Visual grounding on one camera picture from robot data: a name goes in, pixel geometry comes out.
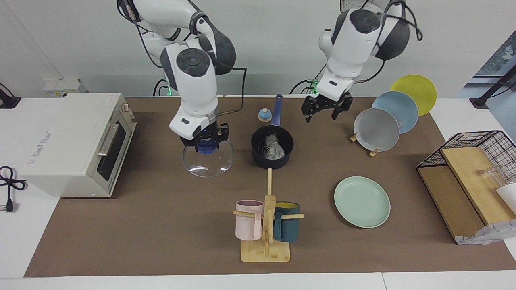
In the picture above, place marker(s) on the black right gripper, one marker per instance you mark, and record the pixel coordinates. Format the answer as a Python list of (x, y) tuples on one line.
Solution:
[(209, 133)]

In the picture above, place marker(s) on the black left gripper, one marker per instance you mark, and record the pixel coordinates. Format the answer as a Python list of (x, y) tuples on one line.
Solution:
[(324, 102)]

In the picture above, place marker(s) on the glass lid with purple knob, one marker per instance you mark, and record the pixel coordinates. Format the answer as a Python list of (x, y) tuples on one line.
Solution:
[(207, 165)]

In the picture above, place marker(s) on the white vermicelli bundle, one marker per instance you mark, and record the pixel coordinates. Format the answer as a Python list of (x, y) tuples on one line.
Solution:
[(274, 150)]

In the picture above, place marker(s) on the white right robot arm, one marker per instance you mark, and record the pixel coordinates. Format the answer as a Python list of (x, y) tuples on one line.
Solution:
[(193, 80)]

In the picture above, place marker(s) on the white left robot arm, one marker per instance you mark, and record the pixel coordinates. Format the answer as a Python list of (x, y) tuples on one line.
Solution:
[(354, 36)]

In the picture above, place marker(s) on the gray plate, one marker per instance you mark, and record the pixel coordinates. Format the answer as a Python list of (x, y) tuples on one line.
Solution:
[(377, 129)]

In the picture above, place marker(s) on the wooden plate rack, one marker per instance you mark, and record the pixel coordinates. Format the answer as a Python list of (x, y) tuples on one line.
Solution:
[(373, 153)]

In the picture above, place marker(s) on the light blue plate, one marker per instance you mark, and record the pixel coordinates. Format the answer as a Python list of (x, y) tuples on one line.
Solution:
[(401, 108)]

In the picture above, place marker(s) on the light green plate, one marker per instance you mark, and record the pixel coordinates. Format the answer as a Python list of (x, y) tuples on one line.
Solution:
[(362, 202)]

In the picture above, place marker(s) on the yellow plate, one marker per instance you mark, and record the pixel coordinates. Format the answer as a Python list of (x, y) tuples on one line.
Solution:
[(421, 88)]

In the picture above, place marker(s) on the small blue round cap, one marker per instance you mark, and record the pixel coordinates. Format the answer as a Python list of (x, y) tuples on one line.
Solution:
[(264, 116)]

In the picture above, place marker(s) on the pink mug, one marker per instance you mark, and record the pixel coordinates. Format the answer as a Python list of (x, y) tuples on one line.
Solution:
[(249, 223)]

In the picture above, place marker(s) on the brown table mat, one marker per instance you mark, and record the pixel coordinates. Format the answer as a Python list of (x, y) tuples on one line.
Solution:
[(161, 225)]

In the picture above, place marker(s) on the dark teal mug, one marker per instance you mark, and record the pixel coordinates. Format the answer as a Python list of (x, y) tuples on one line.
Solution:
[(287, 225)]

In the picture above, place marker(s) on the wooden mug tree stand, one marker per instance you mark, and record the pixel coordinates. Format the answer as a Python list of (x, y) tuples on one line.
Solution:
[(266, 251)]

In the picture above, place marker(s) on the cream toaster oven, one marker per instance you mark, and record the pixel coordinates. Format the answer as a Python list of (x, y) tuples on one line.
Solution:
[(68, 149)]

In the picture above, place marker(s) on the black stand pole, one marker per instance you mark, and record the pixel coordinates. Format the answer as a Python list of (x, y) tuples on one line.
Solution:
[(489, 90)]

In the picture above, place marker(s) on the clear glass cup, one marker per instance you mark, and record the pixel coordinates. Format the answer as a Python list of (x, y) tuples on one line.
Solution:
[(492, 177)]

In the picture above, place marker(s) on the white patterned cloth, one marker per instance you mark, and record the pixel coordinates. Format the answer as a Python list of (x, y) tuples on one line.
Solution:
[(487, 233)]

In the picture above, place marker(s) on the white cup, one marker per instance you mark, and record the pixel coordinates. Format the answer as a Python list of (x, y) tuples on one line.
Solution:
[(508, 197)]

